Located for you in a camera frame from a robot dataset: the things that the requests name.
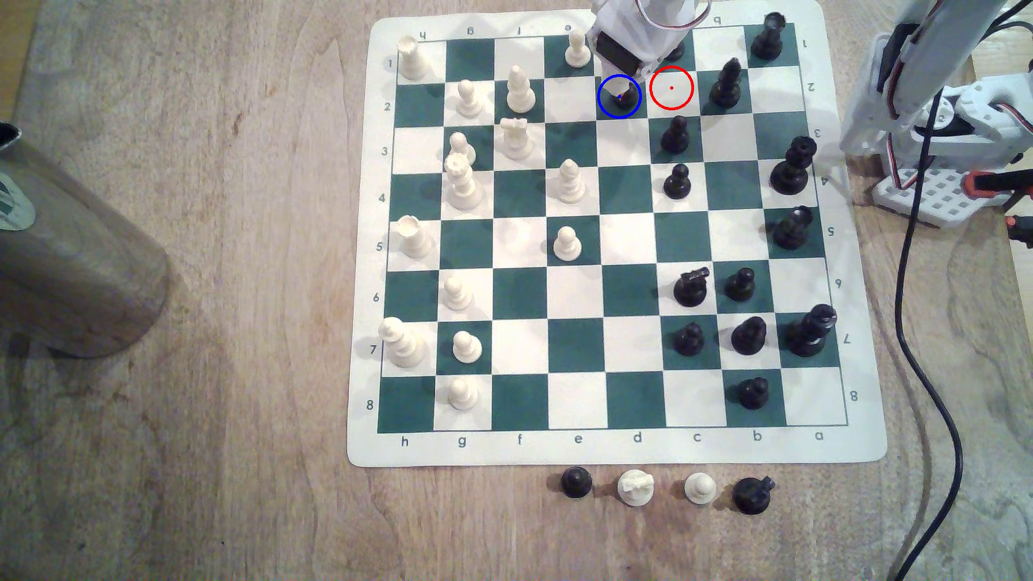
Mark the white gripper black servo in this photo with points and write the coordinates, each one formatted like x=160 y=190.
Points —
x=620 y=58

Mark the black pawn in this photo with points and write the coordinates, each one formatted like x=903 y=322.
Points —
x=576 y=482
x=753 y=394
x=676 y=52
x=740 y=286
x=678 y=185
x=675 y=137
x=689 y=341
x=623 y=98

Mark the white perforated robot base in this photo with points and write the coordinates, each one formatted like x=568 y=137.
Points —
x=928 y=198

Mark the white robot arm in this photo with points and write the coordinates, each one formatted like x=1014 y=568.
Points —
x=944 y=48

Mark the green and white chess mat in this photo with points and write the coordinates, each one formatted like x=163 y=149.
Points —
x=629 y=242

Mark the white pawn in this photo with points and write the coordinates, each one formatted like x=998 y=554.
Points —
x=469 y=102
x=461 y=145
x=577 y=52
x=567 y=245
x=700 y=488
x=466 y=349
x=457 y=296
x=462 y=395

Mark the black bishop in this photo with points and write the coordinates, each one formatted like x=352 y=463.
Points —
x=726 y=87
x=749 y=337

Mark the white bishop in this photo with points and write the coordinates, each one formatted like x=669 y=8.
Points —
x=520 y=94
x=570 y=185

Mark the white rook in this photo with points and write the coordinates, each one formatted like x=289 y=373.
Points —
x=415 y=240
x=516 y=140
x=412 y=60

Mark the black rook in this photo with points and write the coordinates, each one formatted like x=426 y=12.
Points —
x=792 y=231
x=767 y=40

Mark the black queen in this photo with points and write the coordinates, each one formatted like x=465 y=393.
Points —
x=792 y=171

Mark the white queen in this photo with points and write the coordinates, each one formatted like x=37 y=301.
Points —
x=463 y=187

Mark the black knight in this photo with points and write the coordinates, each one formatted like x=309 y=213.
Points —
x=691 y=289
x=752 y=496

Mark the black king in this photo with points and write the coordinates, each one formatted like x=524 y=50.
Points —
x=809 y=332

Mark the white king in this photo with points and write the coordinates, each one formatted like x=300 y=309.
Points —
x=401 y=345

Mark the orange and black clamp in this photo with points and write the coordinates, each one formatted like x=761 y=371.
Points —
x=997 y=183

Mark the white knight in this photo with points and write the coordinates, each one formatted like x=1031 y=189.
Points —
x=635 y=488

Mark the red and black clamp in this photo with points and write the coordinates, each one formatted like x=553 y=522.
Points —
x=1022 y=228

